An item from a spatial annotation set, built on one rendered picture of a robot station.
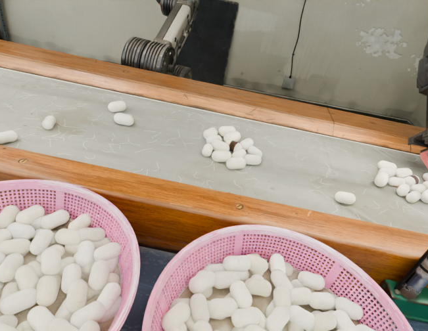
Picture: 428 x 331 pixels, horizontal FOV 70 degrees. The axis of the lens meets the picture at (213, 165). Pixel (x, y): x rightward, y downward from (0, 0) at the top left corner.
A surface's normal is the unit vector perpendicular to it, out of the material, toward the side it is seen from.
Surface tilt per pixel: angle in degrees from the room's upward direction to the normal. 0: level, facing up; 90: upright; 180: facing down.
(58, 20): 91
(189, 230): 90
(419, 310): 90
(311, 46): 90
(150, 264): 0
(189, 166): 0
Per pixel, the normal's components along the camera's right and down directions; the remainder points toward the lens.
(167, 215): -0.12, 0.56
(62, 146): 0.17, -0.80
